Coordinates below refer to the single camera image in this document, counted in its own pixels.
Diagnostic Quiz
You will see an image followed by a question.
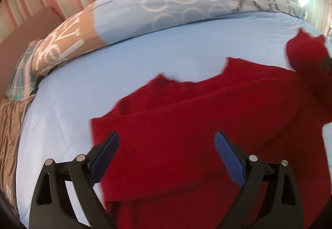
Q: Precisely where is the plaid pillow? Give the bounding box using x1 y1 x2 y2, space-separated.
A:
6 39 42 102

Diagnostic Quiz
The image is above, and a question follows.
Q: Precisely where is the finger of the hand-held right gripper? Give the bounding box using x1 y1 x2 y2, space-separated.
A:
322 56 332 72

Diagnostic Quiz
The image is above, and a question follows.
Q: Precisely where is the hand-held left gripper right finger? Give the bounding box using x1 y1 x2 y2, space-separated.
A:
214 131 304 229

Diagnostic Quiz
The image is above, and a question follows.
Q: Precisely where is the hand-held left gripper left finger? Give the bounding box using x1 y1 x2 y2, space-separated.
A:
29 132 120 229

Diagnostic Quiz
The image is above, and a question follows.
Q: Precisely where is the light blue quilted bedspread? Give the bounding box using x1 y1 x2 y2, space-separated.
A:
14 9 332 227

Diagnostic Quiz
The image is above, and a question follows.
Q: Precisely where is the blue and tan patterned pillow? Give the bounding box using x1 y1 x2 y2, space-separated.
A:
31 0 306 76

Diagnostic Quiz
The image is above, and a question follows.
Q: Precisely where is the pink headboard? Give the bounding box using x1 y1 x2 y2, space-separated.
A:
0 7 64 100

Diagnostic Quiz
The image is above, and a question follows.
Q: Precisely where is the brown quilted blanket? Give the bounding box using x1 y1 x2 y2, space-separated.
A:
0 94 37 201

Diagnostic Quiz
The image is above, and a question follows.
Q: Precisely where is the red knit sweater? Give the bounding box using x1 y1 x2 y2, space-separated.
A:
89 28 332 229

